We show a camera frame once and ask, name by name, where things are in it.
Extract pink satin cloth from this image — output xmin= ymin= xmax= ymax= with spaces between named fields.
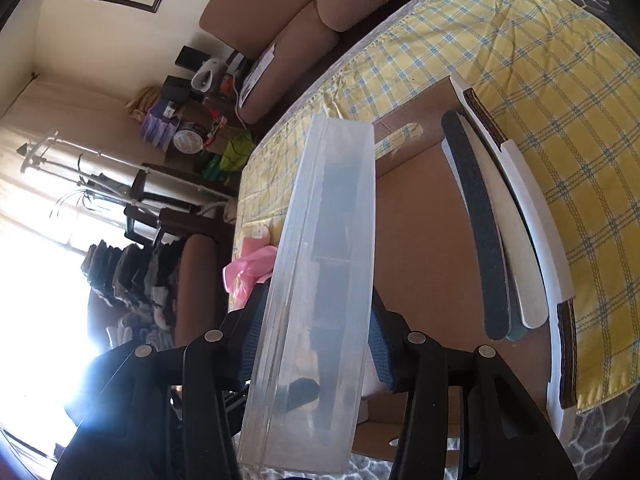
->
xmin=222 ymin=245 xmax=279 ymax=309

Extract white paper sheet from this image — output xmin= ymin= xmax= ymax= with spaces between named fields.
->
xmin=239 ymin=42 xmax=278 ymax=111

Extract long light grey nail file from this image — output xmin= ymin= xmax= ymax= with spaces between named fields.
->
xmin=442 ymin=115 xmax=549 ymax=330

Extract black nail file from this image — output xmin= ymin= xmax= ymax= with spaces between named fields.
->
xmin=440 ymin=110 xmax=511 ymax=342

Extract brown sofa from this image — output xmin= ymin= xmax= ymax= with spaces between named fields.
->
xmin=200 ymin=0 xmax=453 ymax=126

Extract green bag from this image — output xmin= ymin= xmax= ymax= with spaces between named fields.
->
xmin=220 ymin=130 xmax=254 ymax=174

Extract white clothes rack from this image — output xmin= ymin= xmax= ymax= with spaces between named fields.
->
xmin=17 ymin=130 xmax=236 ymax=211

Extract brown upholstered chair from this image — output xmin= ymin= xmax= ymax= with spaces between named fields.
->
xmin=125 ymin=205 xmax=236 ymax=361

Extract clear plastic organizer box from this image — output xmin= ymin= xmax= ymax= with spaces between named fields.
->
xmin=239 ymin=114 xmax=376 ymax=473

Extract black box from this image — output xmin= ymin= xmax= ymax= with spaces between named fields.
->
xmin=162 ymin=76 xmax=191 ymax=104

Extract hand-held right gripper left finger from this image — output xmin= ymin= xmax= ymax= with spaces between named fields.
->
xmin=50 ymin=287 xmax=273 ymax=480

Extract yellow plaid cloth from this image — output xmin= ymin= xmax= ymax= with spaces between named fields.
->
xmin=227 ymin=0 xmax=640 ymax=413

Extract white handheld appliance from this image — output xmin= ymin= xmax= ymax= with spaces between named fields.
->
xmin=191 ymin=57 xmax=226 ymax=94

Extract stack of purple packets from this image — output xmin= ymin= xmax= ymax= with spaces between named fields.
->
xmin=140 ymin=100 xmax=183 ymax=151

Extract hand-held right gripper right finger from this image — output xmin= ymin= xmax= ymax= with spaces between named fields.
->
xmin=367 ymin=287 xmax=576 ymax=480

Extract yellow patterned packets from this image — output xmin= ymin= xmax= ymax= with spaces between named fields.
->
xmin=125 ymin=85 xmax=161 ymax=121

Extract hanging clothes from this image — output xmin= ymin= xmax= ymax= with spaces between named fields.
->
xmin=82 ymin=240 xmax=186 ymax=351

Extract round tin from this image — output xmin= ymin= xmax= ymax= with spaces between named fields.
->
xmin=172 ymin=122 xmax=206 ymax=157

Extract white cardboard box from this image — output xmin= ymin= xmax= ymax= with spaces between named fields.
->
xmin=350 ymin=74 xmax=578 ymax=466

